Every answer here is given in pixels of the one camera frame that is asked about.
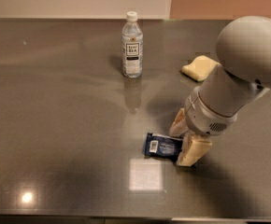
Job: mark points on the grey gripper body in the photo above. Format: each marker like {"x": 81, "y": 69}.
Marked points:
{"x": 204, "y": 118}

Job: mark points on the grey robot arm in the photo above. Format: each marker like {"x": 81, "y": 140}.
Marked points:
{"x": 242, "y": 75}

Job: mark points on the clear plastic water bottle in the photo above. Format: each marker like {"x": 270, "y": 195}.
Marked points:
{"x": 131, "y": 46}

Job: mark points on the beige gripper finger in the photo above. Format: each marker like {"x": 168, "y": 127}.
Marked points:
{"x": 179, "y": 125}
{"x": 194, "y": 147}

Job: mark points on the blue rxbar blueberry wrapper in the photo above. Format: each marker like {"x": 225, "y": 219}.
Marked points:
{"x": 162, "y": 146}

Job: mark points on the yellow sponge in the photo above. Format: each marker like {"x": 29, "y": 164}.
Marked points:
{"x": 199, "y": 68}

